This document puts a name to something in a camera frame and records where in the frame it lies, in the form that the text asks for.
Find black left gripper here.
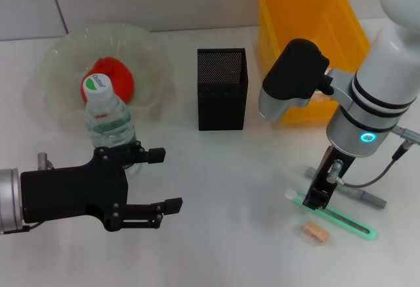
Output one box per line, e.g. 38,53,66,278
20,141,184,232

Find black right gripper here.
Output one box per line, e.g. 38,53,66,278
301,145,358,211

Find mint green utility knife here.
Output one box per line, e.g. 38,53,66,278
284,187,378,242

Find clear green-label water bottle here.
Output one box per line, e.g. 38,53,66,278
81,73,142,176

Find red-orange toy orange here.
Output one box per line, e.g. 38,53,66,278
81,56,135,106

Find small beige eraser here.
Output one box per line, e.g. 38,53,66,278
300,221,331,244

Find grey marker pen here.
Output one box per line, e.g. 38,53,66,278
304,166,387,210

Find black mesh pen holder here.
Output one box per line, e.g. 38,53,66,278
196,47,249,132

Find pale green glass fruit plate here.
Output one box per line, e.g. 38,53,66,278
34,22,178,127

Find yellow plastic bin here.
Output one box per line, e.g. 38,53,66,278
255,0,373,123

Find left gripper cable with connector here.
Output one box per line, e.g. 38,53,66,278
21,152,54,234

